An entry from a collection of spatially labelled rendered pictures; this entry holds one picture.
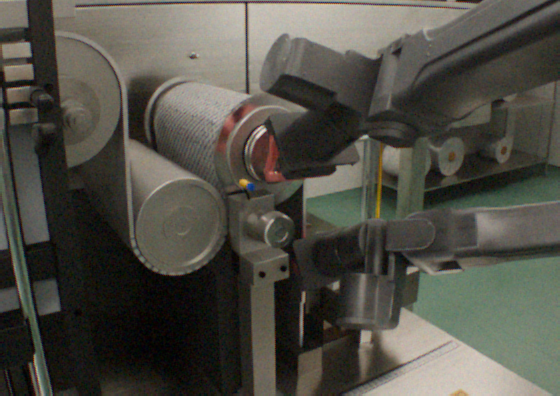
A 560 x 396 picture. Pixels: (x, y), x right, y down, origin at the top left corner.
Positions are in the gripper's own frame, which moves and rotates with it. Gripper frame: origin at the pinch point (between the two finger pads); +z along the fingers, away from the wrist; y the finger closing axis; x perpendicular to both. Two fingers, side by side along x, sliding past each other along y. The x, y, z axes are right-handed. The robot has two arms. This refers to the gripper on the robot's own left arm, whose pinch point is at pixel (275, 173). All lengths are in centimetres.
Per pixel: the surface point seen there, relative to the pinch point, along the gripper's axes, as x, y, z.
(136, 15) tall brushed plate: 37.5, -3.1, 17.7
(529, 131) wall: 93, 472, 210
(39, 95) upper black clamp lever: 2.0, -29.6, -16.2
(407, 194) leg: 10, 84, 55
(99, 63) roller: 13.7, -19.4, -3.0
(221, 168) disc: 2.7, -5.0, 3.2
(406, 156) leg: 19, 83, 49
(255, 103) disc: 8.6, -0.7, -1.8
